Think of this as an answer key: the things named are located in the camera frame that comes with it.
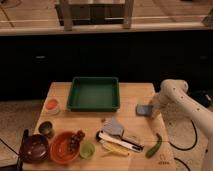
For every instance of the small metal cup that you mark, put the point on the small metal cup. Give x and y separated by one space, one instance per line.
46 129

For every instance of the blue grey sponge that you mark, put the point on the blue grey sponge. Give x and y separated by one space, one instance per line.
144 110

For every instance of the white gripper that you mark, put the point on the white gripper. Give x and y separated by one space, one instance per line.
158 101

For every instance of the wooden stool frame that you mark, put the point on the wooden stool frame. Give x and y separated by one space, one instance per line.
94 12

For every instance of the small green cup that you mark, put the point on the small green cup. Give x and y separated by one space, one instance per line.
87 149

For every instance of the orange bowl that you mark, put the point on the orange bowl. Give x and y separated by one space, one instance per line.
60 152

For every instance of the grey cloth piece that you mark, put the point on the grey cloth piece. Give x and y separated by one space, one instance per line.
113 127

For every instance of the dark maroon bowl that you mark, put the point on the dark maroon bowl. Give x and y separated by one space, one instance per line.
35 149

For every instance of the green plastic tray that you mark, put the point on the green plastic tray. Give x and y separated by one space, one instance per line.
94 94

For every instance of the black spoon handle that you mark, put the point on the black spoon handle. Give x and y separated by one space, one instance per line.
19 160

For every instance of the brown grape bunch toy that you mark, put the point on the brown grape bunch toy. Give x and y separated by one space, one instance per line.
75 140

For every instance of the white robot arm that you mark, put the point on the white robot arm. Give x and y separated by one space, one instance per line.
176 91

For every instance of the white jar orange lid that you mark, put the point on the white jar orange lid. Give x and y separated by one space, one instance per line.
52 107

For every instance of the yellow banana toy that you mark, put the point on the yellow banana toy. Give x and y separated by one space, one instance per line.
115 149

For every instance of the green chili pepper toy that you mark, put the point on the green chili pepper toy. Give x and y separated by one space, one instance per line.
152 151

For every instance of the white black handled utensil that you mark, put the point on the white black handled utensil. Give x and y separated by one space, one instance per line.
127 145

